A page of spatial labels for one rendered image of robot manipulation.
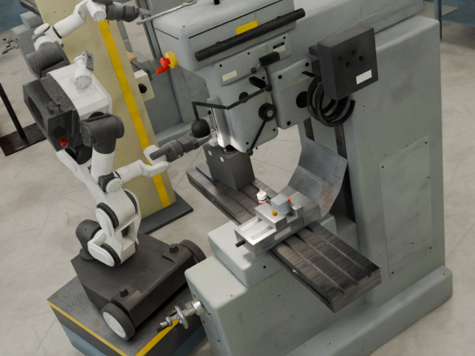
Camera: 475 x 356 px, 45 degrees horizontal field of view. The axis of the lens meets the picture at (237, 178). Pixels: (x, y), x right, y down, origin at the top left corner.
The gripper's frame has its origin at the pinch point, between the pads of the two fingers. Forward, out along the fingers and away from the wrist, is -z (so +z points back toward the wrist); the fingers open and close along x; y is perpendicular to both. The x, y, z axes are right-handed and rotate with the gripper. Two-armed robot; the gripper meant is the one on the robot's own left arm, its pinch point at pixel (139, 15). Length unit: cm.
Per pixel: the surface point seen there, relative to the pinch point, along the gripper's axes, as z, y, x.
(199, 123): 15, -64, 67
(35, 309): 12, -157, -142
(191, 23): 30, -33, 87
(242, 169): -33, -80, 32
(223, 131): 2, -67, 64
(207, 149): -23, -68, 17
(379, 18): -53, -24, 102
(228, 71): 13, -48, 84
